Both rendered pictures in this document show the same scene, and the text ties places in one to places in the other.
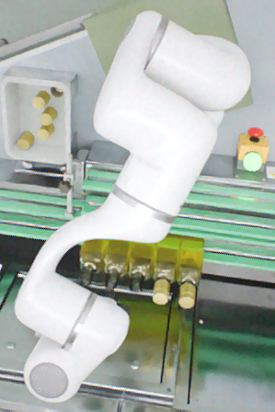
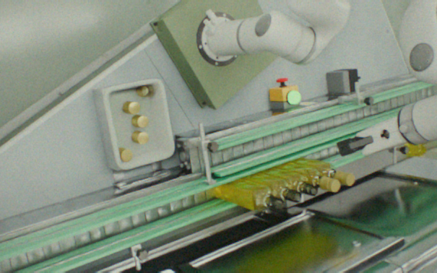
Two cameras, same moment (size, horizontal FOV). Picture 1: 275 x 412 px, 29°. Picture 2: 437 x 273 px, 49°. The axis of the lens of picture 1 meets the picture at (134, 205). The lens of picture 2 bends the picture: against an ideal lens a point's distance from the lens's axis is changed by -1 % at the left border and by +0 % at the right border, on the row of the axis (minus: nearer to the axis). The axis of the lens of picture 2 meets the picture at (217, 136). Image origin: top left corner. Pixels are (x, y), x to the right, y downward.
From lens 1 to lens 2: 0.96 m
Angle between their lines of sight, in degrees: 41
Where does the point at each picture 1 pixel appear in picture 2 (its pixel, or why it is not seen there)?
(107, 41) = (183, 32)
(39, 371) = not seen: outside the picture
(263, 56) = not seen: hidden behind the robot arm
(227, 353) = (378, 219)
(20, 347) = not seen: outside the picture
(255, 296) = (340, 197)
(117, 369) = (352, 251)
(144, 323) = (320, 230)
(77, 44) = (144, 53)
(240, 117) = (264, 77)
